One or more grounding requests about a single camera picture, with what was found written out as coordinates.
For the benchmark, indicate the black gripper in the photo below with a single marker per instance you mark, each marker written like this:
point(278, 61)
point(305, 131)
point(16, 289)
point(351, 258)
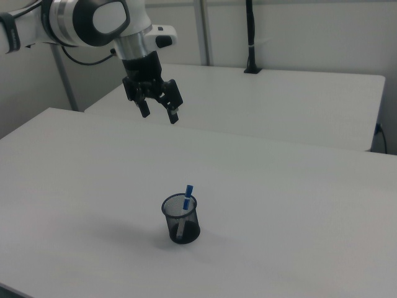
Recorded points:
point(144, 77)

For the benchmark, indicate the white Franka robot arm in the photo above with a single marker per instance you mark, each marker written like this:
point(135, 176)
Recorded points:
point(93, 21)

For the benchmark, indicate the blue and white marker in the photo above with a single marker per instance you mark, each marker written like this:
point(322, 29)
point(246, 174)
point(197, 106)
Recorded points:
point(186, 201)

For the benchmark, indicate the white rear table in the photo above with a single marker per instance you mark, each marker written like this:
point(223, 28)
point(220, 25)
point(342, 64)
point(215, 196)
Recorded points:
point(263, 105)

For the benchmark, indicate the black mesh pen cup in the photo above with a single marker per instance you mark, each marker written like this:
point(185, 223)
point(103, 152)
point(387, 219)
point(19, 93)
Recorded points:
point(183, 222)

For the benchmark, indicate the grey wall panel post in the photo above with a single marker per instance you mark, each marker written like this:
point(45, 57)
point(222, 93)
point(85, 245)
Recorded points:
point(203, 31)

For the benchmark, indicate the grey metal frame post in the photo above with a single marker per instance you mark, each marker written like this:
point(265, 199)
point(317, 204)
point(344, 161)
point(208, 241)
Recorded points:
point(63, 77)

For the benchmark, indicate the black clamped pole mount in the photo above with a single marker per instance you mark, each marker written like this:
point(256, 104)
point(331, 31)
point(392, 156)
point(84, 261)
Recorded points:
point(252, 37)

